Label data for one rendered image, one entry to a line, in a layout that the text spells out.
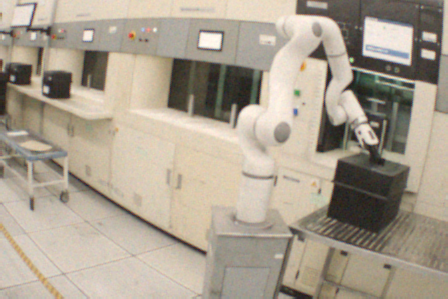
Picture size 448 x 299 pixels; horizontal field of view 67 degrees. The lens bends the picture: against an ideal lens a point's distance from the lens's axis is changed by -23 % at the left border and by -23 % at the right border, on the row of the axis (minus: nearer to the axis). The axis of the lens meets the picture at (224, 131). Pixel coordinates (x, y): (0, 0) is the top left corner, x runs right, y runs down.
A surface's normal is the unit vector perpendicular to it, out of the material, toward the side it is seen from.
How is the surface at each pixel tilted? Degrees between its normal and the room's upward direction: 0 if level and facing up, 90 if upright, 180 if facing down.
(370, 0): 90
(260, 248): 90
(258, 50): 90
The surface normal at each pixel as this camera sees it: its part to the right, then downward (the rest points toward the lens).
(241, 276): 0.10, 0.20
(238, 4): -0.63, 0.07
